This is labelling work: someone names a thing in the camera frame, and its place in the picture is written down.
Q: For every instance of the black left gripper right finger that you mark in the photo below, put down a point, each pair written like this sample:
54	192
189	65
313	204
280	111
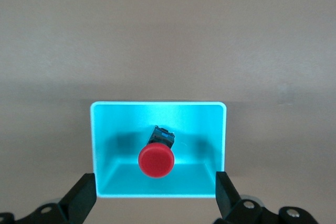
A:
225	197

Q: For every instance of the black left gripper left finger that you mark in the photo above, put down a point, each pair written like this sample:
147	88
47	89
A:
78	200

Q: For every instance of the red mushroom push button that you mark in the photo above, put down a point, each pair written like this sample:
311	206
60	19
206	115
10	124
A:
156	161

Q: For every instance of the cyan plastic bin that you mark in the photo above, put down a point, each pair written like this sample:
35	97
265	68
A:
118	179

